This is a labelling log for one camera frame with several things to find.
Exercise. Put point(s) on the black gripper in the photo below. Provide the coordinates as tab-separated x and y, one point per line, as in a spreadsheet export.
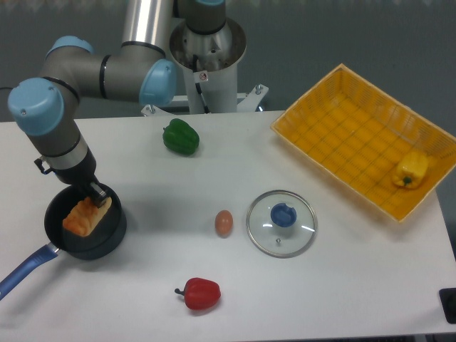
82	174

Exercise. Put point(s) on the orange bread loaf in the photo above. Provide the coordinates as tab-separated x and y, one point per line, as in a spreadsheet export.
85	217

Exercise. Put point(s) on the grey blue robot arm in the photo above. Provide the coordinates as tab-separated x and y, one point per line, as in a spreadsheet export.
44	107

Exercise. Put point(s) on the green bell pepper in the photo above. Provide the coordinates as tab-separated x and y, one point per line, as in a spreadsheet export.
180	137

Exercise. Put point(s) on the brown egg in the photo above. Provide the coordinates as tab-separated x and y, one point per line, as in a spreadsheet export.
223	223

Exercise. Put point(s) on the red bell pepper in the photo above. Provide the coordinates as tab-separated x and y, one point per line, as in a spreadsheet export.
200	294

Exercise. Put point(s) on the glass lid blue knob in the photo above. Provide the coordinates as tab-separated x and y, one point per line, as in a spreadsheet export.
281	224

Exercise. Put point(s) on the yellow plastic basket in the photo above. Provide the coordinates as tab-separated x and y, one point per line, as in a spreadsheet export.
357	133

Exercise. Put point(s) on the yellow bell pepper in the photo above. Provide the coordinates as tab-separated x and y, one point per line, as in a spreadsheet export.
411	170

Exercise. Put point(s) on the black object at table edge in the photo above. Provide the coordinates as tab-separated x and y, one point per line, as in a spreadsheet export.
448	301

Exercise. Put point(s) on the black saucepan blue handle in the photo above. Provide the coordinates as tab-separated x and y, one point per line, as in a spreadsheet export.
103	240

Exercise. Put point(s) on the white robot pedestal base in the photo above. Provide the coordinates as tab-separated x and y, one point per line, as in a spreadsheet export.
208	64

